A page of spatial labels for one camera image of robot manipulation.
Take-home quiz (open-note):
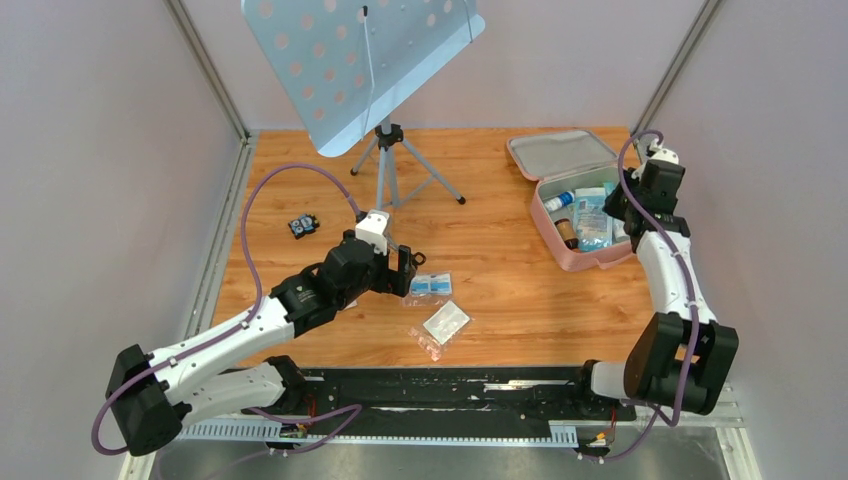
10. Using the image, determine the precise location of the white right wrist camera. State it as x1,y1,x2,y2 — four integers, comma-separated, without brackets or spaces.
631,137,679,179

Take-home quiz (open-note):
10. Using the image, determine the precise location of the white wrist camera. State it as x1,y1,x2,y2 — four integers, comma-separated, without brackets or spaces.
631,137,679,179
354,209,391,255

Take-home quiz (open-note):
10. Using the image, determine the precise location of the white green medicine bottle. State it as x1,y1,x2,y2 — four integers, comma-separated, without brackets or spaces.
612,219,630,244

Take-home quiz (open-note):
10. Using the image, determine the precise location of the white blue bottle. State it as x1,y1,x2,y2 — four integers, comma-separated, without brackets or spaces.
543,191,575,213

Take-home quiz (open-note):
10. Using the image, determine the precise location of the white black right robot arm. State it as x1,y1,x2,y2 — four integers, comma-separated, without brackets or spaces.
570,160,739,418

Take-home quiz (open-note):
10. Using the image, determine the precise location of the brown medicine bottle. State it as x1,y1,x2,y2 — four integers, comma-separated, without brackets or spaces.
555,218,579,250

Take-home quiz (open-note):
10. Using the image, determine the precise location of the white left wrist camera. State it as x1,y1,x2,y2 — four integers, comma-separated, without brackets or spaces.
354,209,391,255

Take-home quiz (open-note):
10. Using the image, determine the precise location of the white pad in plastic bag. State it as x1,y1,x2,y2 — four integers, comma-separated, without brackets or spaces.
409,300,473,362

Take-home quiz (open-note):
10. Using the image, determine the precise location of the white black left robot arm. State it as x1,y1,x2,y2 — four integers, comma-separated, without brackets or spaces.
91,230,427,456

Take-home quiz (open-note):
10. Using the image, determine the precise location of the alcohol wipes zip bag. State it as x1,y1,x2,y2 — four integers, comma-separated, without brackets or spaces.
401,272,454,307

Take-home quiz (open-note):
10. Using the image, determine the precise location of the pink medicine kit case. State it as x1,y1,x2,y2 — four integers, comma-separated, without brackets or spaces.
506,129,632,272

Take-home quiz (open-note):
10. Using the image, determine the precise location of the large blue cotton packet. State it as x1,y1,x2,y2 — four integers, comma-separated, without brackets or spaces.
572,186,612,253

